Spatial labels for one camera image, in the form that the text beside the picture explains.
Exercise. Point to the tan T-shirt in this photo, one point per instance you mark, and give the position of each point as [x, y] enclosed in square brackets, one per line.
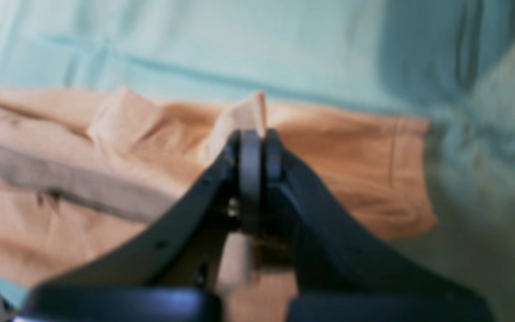
[82, 172]

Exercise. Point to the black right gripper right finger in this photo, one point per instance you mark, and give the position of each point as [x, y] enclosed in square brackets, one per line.
[345, 273]

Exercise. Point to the green table cloth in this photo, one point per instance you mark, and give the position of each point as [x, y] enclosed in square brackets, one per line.
[452, 61]

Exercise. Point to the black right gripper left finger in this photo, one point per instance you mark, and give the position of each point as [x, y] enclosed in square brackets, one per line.
[167, 273]

